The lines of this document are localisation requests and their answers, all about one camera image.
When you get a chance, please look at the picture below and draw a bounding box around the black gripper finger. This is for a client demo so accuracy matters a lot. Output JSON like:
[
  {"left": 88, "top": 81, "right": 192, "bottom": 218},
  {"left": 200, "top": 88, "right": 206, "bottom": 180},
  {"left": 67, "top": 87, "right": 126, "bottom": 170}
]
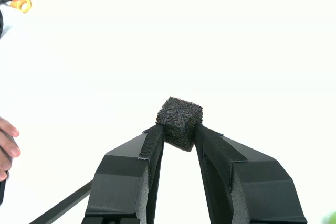
[
  {"left": 193, "top": 122, "right": 308, "bottom": 224},
  {"left": 81, "top": 124, "right": 165, "bottom": 224}
]

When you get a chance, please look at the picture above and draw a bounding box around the black foam box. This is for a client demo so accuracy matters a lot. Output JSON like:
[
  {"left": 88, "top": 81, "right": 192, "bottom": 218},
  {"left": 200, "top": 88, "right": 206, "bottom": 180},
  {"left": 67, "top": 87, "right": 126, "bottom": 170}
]
[{"left": 156, "top": 96, "right": 203, "bottom": 153}]

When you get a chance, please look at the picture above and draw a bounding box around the person's bare hand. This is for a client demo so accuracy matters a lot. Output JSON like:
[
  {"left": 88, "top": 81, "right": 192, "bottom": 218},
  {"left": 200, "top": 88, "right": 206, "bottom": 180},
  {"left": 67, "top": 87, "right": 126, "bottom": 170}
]
[{"left": 0, "top": 116, "right": 21, "bottom": 182}]

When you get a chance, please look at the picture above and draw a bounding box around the black flat bar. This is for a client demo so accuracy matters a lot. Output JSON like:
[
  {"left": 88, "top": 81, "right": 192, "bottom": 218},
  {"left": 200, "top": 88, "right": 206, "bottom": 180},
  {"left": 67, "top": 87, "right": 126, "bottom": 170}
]
[{"left": 28, "top": 180, "right": 94, "bottom": 224}]

